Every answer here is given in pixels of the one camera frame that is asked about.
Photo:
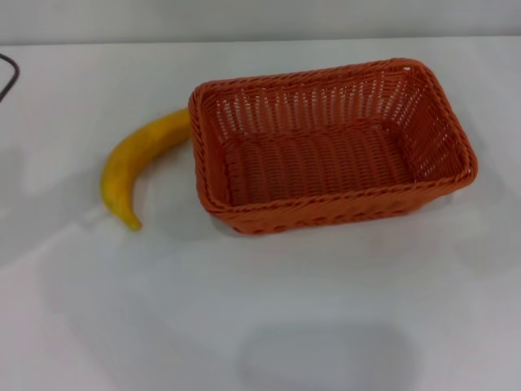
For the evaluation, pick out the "orange woven rectangular basket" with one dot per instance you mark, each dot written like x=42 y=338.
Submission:
x=325 y=163

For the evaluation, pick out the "yellow banana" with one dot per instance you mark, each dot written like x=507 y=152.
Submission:
x=134 y=150

